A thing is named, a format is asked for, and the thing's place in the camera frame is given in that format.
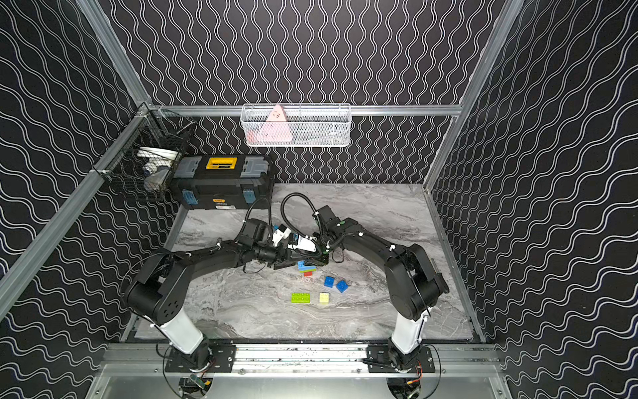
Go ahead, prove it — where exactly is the light blue lego plate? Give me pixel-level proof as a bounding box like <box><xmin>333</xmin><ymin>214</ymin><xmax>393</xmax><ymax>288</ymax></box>
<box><xmin>297</xmin><ymin>261</ymin><xmax>317</xmax><ymax>273</ymax></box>

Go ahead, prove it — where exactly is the lime green long lego brick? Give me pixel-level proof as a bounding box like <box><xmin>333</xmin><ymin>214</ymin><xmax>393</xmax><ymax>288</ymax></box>
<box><xmin>290</xmin><ymin>293</ymin><xmax>311</xmax><ymax>304</ymax></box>

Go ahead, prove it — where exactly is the pale green small lego brick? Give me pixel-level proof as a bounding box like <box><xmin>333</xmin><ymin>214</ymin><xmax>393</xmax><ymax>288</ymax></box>
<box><xmin>319</xmin><ymin>293</ymin><xmax>330</xmax><ymax>305</ymax></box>

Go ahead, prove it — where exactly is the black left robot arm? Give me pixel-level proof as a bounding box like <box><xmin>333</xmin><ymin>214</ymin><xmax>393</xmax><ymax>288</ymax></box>
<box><xmin>124</xmin><ymin>240</ymin><xmax>301</xmax><ymax>357</ymax></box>

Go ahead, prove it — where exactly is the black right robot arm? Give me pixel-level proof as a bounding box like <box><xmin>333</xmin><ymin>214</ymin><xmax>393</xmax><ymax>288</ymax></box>
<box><xmin>313</xmin><ymin>206</ymin><xmax>450</xmax><ymax>356</ymax></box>

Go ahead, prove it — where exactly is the black deli toolbox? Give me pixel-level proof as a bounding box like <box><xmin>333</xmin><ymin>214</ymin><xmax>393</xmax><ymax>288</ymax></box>
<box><xmin>169</xmin><ymin>155</ymin><xmax>277</xmax><ymax>210</ymax></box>

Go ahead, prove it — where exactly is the pink triangle card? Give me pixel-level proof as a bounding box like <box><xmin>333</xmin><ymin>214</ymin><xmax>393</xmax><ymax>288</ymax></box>
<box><xmin>255</xmin><ymin>105</ymin><xmax>293</xmax><ymax>145</ymax></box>

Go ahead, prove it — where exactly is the white roll in basket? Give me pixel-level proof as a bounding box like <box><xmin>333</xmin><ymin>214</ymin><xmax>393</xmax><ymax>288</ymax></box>
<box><xmin>136</xmin><ymin>146</ymin><xmax>179</xmax><ymax>174</ymax></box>

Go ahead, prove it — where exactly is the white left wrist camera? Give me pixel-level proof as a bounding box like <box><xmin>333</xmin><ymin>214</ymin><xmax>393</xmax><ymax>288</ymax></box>
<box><xmin>272</xmin><ymin>224</ymin><xmax>292</xmax><ymax>247</ymax></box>

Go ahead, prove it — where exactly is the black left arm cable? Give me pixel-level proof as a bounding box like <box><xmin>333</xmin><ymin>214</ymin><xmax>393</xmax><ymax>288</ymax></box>
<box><xmin>243</xmin><ymin>195</ymin><xmax>274</xmax><ymax>235</ymax></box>

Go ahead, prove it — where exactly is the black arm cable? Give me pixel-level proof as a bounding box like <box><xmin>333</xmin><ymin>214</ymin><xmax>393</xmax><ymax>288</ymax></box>
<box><xmin>280</xmin><ymin>192</ymin><xmax>320</xmax><ymax>240</ymax></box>
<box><xmin>243</xmin><ymin>195</ymin><xmax>274</xmax><ymax>235</ymax></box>

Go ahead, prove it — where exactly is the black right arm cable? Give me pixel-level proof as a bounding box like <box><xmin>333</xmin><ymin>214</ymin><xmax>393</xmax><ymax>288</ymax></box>
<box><xmin>280</xmin><ymin>192</ymin><xmax>320</xmax><ymax>240</ymax></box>

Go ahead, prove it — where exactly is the clear plastic wall basket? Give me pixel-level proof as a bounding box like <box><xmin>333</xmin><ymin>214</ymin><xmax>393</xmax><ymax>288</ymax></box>
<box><xmin>240</xmin><ymin>103</ymin><xmax>352</xmax><ymax>148</ymax></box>

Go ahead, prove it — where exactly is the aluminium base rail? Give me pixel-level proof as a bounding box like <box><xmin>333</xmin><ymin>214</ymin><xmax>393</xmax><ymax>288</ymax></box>
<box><xmin>101</xmin><ymin>342</ymin><xmax>500</xmax><ymax>378</ymax></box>

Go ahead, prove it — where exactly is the black wire wall basket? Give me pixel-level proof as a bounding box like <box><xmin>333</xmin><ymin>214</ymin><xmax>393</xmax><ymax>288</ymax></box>
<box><xmin>93</xmin><ymin>105</ymin><xmax>196</xmax><ymax>203</ymax></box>

